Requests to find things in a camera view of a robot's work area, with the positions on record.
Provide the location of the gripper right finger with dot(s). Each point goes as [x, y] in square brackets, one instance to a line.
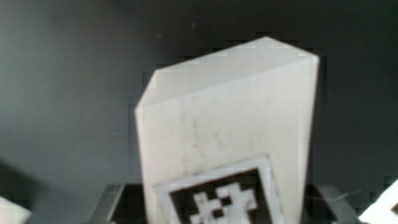
[340, 212]

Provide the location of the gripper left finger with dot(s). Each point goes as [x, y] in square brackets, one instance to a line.
[107, 205]

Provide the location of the white stool leg standing front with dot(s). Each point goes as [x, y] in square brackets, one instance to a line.
[381, 213]

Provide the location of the white stool leg lying back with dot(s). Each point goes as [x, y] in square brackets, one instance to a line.
[14, 214]

